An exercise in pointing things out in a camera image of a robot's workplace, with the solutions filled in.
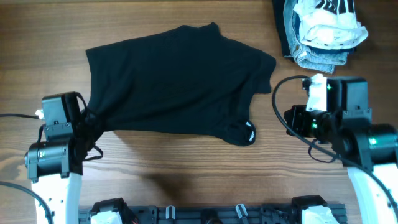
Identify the black folded garment under jeans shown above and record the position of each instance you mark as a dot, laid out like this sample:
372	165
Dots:
278	8

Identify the white printed garment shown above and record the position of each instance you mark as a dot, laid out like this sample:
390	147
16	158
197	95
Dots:
329	24

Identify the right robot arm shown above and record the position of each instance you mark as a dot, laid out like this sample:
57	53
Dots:
338	113

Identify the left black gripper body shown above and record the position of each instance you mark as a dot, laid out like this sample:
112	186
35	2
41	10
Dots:
86	127

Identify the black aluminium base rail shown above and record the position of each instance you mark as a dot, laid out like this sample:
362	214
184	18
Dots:
264	214

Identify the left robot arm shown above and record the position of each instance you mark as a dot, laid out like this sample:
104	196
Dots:
55	162

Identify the black t-shirt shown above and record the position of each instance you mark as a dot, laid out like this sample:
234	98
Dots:
188	80

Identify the folded blue jeans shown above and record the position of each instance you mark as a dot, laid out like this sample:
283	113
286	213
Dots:
305	56

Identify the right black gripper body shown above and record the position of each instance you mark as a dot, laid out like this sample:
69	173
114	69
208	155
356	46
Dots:
314	123

